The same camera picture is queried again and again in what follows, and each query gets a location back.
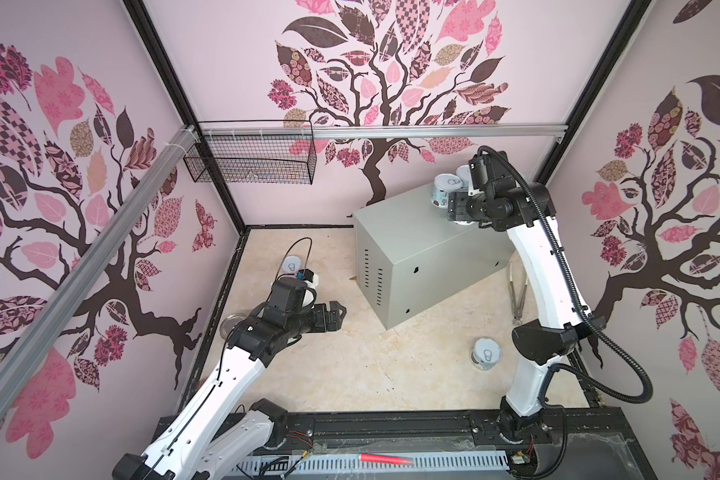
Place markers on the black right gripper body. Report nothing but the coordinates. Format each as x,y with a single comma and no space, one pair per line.
466,209

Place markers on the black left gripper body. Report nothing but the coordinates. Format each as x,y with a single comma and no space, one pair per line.
308,321

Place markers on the light blue label can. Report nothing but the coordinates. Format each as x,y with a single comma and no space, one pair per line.
442,186

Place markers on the grey blue label can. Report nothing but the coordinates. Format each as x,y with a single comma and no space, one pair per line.
485,354

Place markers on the teal white label can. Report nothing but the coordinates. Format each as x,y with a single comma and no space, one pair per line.
463,172

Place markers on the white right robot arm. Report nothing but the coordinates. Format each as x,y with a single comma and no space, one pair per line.
543,342

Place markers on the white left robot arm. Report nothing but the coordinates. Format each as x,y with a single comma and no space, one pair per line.
194,445

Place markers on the pink label can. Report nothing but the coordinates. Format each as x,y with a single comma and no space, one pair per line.
291,265

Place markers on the blue Progresso soup can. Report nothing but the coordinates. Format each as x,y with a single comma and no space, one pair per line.
228,324

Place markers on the grey metal cabinet box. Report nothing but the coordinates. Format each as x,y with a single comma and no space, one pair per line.
410,257

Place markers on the metal tongs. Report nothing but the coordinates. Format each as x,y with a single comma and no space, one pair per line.
517,288

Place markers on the red pen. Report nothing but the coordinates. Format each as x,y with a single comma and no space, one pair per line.
387,460

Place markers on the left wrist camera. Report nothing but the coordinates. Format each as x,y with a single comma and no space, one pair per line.
309,277

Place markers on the white slotted cable duct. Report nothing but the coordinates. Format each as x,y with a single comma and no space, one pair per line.
332,465

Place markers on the black wire basket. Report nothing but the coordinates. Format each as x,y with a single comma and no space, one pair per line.
254,151

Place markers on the aluminium rail back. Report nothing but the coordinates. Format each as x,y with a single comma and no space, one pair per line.
416,131

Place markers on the aluminium rail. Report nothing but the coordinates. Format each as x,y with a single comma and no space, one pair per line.
24,358
416,131

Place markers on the aluminium rail left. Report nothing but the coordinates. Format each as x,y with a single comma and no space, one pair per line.
24,358

